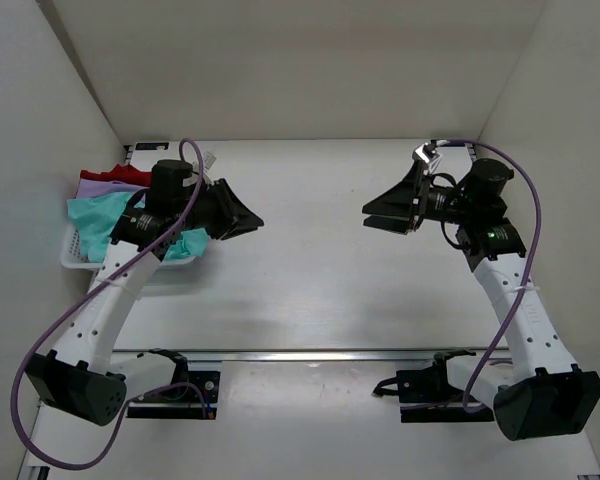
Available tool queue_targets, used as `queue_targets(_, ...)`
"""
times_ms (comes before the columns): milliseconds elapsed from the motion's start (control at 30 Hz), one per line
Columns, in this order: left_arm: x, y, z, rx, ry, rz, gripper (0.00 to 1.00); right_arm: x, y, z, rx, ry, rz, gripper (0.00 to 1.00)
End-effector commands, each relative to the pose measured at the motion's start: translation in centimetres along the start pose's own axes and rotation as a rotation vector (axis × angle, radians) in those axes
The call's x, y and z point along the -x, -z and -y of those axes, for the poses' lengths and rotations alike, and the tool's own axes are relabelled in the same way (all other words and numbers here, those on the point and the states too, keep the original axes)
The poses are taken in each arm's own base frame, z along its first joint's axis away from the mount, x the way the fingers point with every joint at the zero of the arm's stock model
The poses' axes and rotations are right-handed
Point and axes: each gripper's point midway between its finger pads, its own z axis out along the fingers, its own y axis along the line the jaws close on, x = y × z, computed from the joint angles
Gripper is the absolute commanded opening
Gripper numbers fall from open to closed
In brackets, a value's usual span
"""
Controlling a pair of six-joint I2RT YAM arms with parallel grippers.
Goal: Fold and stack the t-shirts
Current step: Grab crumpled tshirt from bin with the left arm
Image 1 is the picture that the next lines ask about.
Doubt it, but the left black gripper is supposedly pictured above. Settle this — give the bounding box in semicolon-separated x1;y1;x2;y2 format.
181;171;268;234

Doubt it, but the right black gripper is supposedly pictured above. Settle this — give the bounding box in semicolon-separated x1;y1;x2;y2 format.
363;162;475;236

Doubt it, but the teal t shirt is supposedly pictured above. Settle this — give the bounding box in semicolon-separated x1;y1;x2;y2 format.
67;192;210;264

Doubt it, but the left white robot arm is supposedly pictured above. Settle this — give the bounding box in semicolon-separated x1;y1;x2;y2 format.
25;159;264;426

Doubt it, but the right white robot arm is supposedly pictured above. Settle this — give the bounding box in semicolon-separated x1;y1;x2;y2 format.
362;159;600;441

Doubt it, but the left black corner label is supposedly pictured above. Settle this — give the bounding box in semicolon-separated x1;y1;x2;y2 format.
134;142;169;151

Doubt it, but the red t shirt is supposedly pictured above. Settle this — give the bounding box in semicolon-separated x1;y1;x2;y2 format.
80;165;151;187

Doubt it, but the lavender t shirt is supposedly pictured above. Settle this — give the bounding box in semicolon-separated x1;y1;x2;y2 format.
75;179;145;199

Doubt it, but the white plastic basket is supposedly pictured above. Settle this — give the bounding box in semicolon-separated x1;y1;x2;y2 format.
60;222;196;271

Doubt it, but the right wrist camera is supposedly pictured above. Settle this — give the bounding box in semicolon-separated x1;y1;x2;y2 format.
412;139;444;174

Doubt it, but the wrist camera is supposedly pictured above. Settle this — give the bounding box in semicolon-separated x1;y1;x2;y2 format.
202;151;217;173
412;139;444;174

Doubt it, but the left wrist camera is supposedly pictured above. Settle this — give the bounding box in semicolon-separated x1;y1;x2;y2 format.
202;151;217;173

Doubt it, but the aluminium rail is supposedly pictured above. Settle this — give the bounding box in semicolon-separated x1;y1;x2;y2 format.
112;348;511;365

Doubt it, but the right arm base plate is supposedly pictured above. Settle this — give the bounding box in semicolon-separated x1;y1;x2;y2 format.
372;366;494;424

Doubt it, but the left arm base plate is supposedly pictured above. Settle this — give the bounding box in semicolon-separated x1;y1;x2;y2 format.
126;362;221;421

